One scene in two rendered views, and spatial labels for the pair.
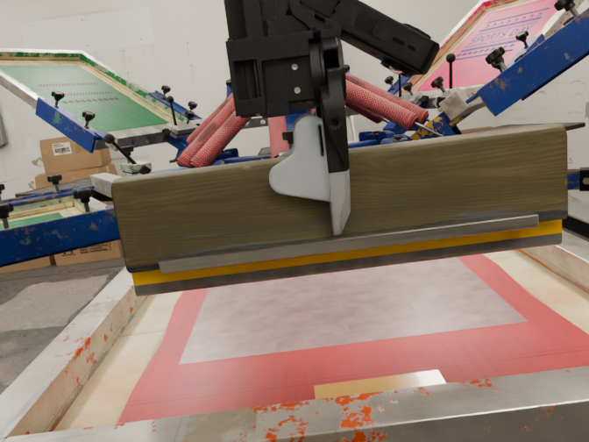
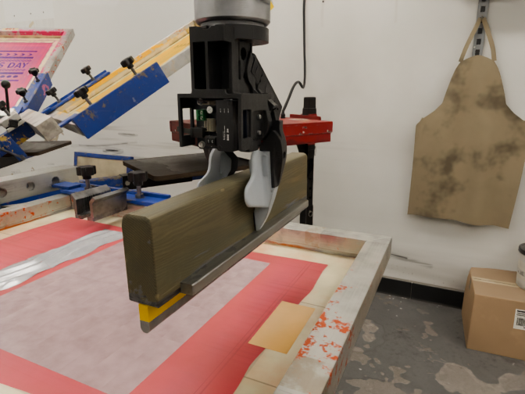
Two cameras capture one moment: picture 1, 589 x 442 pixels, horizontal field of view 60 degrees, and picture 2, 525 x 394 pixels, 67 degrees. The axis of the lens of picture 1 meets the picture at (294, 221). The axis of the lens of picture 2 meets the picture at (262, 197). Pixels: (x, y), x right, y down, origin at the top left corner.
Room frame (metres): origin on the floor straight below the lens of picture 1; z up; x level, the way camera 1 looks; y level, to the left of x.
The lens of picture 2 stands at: (0.20, 0.36, 1.24)
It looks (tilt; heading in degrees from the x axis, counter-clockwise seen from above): 15 degrees down; 295
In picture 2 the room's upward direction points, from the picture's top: straight up
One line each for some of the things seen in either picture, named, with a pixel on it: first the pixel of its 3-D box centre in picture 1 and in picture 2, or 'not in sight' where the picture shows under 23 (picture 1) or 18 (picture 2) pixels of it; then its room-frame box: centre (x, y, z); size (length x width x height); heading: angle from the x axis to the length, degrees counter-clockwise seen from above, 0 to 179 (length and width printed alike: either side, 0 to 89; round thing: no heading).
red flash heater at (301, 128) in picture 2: not in sight; (253, 130); (1.00, -1.27, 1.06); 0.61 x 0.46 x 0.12; 60
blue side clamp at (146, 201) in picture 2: not in sight; (114, 204); (0.90, -0.32, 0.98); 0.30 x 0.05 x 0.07; 0
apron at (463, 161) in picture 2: not in sight; (470, 124); (0.10, -1.99, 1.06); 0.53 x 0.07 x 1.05; 0
